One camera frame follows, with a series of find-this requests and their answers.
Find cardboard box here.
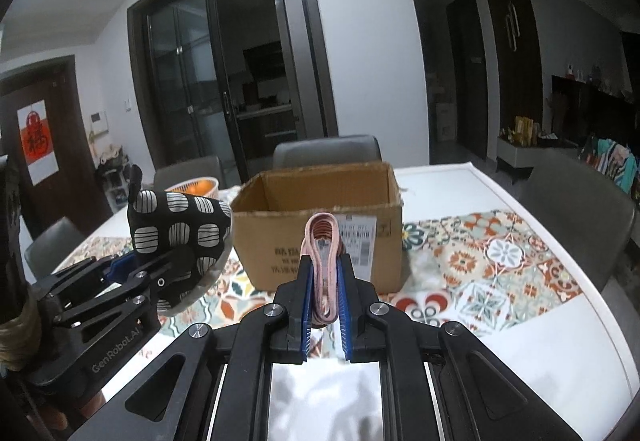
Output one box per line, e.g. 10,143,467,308
230,161,405,294

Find white shelf rack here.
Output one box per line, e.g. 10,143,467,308
95,146,133,214

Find dusty pink cloth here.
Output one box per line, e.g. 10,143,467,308
303,212,346,328

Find dark closet with handles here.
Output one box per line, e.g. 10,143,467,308
479,0,545,157

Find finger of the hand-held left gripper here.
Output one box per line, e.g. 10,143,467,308
32,253,138,303
52,263,176,329

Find white fruit basket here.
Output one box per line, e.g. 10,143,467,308
165,177,221,200

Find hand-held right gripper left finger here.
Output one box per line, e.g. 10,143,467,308
67,256,315,441

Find dark hallway door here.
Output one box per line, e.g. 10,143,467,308
446,0,488,161

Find white low cabinet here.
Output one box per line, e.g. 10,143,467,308
496,134,583,182

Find dark wooden door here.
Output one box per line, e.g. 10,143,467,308
0,56,111,242

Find red white door poster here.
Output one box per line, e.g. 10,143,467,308
17,100,60,186

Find glass sliding door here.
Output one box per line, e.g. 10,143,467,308
127,0,338,182

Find colourful clothes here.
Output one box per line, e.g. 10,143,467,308
580,136,640,197

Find white patterned table mat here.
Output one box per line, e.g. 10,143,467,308
50,160,638,441

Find silver refrigerator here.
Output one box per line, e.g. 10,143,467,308
274,0,306,142

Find black white patterned oven mitt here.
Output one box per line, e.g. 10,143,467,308
127,164,233,317

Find grey dining chair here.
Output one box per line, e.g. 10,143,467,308
273,135,382,169
155,155,224,192
24,216,88,279
520,164,636,294

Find dark sideboard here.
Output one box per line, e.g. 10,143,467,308
551,74,640,147

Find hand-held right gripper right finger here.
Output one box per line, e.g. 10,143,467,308
336,252,586,441

